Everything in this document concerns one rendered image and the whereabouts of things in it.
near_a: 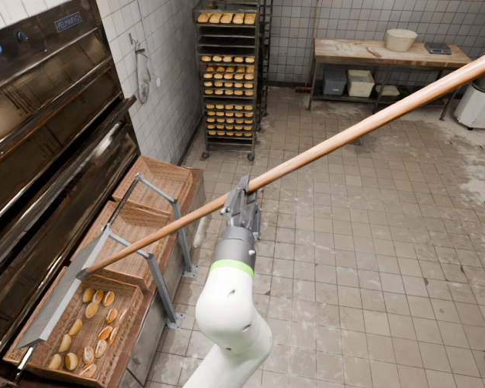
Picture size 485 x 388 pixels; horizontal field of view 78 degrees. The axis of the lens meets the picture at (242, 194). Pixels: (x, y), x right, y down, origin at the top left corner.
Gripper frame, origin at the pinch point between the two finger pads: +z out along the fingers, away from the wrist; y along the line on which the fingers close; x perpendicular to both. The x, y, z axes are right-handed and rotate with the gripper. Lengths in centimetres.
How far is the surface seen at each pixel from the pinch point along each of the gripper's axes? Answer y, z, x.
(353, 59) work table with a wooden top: 146, 410, 12
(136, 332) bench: 59, 5, -141
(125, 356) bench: 59, -8, -142
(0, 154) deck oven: -58, 38, -112
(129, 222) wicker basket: 30, 87, -168
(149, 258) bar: 34, 36, -113
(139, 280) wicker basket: 45, 34, -138
